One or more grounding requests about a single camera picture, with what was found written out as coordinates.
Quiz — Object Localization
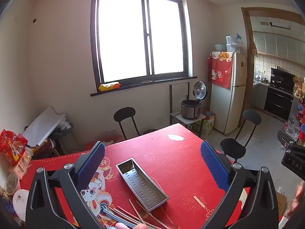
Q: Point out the yellow orange snack pack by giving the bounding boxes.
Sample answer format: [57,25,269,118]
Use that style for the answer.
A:
[98,82,121,92]

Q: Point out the grey stool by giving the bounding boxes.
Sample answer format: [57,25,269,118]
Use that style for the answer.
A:
[49,122,74,155]

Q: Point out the perforated metal utensil tray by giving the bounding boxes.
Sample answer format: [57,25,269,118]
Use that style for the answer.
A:
[116,158,169,212]

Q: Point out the pink white bottle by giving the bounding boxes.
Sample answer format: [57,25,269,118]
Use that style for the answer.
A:
[14,148,32,180]

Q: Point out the red snack bag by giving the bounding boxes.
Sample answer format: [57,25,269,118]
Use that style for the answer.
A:
[0,129,28,167]

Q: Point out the black round-back chair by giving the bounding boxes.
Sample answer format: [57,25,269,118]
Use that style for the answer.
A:
[113,107,158,140]
[220,110,262,163]

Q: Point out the white storage boxes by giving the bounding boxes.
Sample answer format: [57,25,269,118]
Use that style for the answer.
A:
[225,36,235,52]

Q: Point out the green printed bag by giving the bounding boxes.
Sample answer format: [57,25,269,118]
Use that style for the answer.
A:
[193,118,215,137]

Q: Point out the person's right hand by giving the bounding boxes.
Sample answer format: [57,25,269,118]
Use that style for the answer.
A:
[287,181,305,218]

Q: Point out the cream refrigerator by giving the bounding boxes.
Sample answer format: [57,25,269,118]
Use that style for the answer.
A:
[209,51,248,135]

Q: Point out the pink chopstick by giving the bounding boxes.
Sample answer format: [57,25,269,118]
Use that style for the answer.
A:
[117,206,162,229]

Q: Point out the red printed table mat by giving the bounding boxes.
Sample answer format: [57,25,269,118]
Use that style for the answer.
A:
[19,123,250,229]

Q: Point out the white round container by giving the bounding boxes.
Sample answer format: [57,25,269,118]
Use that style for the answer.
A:
[12,189,30,221]

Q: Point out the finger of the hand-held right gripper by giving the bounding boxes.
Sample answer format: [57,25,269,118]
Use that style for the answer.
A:
[277,129,298,149]

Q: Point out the white board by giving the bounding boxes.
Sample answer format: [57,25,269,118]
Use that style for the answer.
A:
[22,106,67,148]

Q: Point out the dark framed window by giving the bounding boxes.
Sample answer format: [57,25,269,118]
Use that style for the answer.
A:
[90,0,198,97]

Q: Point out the wooden door frame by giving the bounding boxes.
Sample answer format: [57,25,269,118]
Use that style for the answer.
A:
[241,7,305,122]

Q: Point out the steel pressure cooker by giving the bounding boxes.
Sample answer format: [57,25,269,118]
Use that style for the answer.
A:
[181,81,209,120]

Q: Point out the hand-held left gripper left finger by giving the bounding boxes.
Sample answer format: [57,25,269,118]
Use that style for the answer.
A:
[25,141,106,229]

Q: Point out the grey kitchen wall cabinets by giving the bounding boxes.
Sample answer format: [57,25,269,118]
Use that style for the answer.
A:
[253,31,305,61]

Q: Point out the clear glass jar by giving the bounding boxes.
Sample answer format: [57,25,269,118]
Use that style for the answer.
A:
[3,173,21,196]

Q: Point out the beige chopstick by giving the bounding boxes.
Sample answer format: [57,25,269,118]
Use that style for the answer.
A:
[136,202,167,229]
[129,199,146,225]

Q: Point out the cardboard box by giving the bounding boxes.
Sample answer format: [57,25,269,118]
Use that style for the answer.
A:
[275,191,287,216]

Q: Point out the black kitchen stove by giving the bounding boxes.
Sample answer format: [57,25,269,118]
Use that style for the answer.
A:
[264,68,296,121]

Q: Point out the small white side table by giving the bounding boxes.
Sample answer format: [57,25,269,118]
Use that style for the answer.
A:
[170,111,206,134]

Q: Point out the dark metal frame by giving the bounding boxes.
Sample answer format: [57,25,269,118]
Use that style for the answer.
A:
[169,82,190,115]

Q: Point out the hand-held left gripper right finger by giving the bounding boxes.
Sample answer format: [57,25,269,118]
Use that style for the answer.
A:
[200,140,279,229]

